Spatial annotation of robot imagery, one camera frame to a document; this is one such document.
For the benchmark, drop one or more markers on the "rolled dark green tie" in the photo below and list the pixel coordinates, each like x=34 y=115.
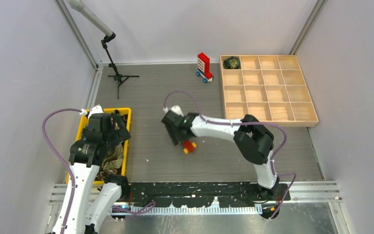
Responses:
x=232 y=63

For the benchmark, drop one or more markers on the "yellow plastic bin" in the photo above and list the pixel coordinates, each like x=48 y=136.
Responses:
x=126 y=114

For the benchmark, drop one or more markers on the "black microphone stand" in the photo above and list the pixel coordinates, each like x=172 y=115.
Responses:
x=118 y=77

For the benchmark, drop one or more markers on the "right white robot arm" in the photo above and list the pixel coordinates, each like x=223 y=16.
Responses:
x=254 y=140

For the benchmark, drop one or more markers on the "red yellow toy block car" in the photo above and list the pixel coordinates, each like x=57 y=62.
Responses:
x=189 y=146

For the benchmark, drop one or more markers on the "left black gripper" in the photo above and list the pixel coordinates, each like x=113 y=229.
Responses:
x=119 y=134

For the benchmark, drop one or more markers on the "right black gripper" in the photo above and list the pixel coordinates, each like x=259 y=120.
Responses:
x=177 y=138

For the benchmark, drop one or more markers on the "wooden compartment tray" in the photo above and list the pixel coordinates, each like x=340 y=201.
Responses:
x=272 y=88

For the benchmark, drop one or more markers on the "aluminium frame rail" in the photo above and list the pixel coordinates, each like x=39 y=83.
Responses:
x=300 y=191

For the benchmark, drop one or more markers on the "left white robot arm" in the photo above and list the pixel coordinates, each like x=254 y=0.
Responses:
x=77 y=215

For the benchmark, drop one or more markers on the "red white toy block tower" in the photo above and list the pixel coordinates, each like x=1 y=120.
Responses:
x=203 y=68

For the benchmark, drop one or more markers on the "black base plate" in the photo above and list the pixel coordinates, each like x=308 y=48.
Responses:
x=201 y=194

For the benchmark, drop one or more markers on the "pile of ties in bin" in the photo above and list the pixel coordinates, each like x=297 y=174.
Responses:
x=112 y=163

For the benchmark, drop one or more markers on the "grey microphone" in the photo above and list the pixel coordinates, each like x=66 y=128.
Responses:
x=80 y=7

